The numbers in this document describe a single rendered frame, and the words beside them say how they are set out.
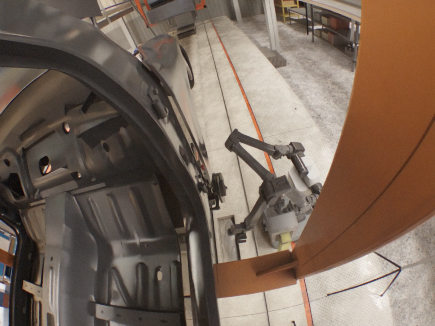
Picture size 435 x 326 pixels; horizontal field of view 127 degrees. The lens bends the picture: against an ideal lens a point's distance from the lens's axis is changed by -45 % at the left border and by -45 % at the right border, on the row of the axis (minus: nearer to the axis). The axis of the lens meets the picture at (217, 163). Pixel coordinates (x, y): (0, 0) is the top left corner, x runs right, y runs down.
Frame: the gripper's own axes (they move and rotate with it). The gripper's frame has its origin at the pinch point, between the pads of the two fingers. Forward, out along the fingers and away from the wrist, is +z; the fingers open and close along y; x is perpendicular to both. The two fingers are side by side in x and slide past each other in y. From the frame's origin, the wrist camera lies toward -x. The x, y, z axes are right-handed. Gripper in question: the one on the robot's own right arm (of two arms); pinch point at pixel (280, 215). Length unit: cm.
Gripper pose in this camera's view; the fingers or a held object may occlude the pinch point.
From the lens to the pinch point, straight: 122.9
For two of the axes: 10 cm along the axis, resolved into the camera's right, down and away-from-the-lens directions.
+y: 9.6, -2.4, -1.3
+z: 1.1, 7.8, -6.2
